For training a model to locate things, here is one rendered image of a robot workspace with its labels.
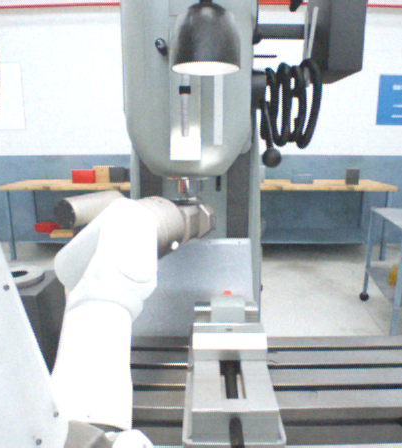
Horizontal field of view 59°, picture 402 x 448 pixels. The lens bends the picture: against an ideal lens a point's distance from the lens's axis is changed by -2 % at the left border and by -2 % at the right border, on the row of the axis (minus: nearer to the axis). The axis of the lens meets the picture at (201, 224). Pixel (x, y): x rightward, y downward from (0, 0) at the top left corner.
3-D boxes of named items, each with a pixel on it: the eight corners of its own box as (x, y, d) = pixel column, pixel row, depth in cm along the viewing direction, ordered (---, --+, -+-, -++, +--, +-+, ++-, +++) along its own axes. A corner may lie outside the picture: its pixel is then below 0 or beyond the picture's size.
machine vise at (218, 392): (286, 452, 50) (292, 386, 48) (181, 452, 50) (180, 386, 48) (254, 329, 84) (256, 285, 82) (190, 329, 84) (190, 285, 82)
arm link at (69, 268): (184, 241, 48) (136, 266, 37) (132, 279, 52) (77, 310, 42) (136, 171, 48) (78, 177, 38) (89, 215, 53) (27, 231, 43)
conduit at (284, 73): (320, 150, 78) (326, 48, 73) (246, 150, 78) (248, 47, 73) (299, 148, 96) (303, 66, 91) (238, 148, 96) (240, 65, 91)
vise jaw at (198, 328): (266, 360, 60) (268, 339, 59) (192, 360, 60) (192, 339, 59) (261, 341, 66) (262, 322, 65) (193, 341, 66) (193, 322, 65)
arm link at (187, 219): (217, 191, 57) (184, 202, 46) (216, 250, 59) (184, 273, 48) (148, 187, 62) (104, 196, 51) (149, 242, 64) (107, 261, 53)
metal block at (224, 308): (244, 336, 66) (245, 306, 64) (211, 336, 66) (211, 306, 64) (241, 322, 71) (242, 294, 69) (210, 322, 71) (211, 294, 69)
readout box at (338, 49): (368, 71, 76) (376, -34, 72) (327, 70, 77) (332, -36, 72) (336, 85, 96) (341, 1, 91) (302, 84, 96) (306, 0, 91)
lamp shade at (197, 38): (191, 58, 32) (190, -16, 31) (159, 71, 38) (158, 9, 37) (254, 66, 36) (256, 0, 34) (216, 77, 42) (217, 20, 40)
